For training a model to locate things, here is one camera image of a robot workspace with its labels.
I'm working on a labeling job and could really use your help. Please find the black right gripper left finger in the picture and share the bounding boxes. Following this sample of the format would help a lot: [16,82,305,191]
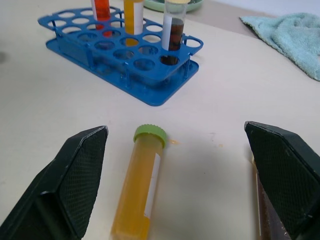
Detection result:
[0,125,109,240]

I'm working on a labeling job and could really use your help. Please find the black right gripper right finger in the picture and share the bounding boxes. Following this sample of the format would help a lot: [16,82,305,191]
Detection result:
[244,121,320,240]

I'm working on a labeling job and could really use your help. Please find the yellow tube with green cap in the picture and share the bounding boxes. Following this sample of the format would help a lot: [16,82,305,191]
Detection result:
[110,123,168,240]

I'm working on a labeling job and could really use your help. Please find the blue plastic test tube rack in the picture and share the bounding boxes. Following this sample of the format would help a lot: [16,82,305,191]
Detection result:
[37,6,204,108]

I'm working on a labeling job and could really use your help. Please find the red liquid tube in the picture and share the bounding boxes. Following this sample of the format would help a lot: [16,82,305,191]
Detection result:
[90,0,112,37]

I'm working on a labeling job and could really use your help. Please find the light blue towel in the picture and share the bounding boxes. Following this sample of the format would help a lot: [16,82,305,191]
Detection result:
[239,12,320,82]

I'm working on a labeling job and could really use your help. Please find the pale green plate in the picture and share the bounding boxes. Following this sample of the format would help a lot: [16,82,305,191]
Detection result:
[143,0,205,14]

